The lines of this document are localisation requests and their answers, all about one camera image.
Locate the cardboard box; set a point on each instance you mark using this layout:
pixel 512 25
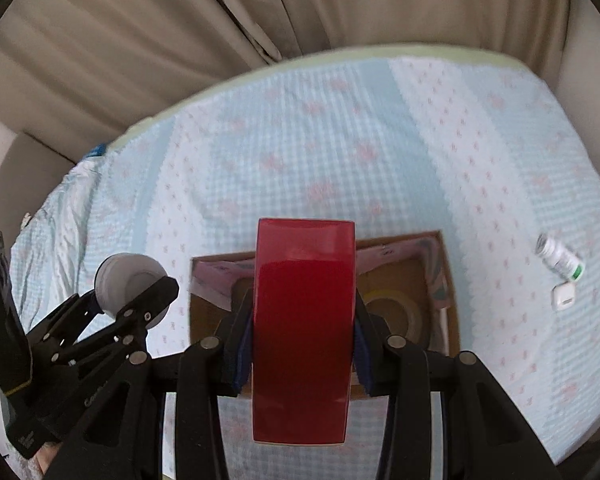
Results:
pixel 200 320

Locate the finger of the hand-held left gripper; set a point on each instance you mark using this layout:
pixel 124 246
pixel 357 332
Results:
pixel 65 317
pixel 150 300

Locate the white round jar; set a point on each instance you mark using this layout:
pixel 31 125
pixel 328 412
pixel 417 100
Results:
pixel 125 280

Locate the person's left hand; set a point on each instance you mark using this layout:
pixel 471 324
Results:
pixel 46 462

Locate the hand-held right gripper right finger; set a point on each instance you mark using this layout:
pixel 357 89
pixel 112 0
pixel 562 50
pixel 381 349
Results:
pixel 365 365

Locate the clear tape roll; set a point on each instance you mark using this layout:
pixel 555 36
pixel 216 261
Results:
pixel 405 310

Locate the red box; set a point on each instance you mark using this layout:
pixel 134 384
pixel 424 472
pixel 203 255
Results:
pixel 302 335

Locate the beige curtain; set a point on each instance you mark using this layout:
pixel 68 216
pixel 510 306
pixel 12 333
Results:
pixel 180 20

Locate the grey headboard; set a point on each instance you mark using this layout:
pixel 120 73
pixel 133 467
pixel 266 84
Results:
pixel 20 185

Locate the small blue cloth item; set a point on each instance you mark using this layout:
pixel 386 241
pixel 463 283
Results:
pixel 99 150

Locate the white bottle with green label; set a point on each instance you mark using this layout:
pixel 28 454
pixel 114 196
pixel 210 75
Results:
pixel 560 257

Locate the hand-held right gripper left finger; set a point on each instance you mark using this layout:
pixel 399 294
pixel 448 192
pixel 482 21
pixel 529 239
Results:
pixel 240 360

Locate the small white case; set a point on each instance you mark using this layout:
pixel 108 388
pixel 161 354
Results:
pixel 563 297

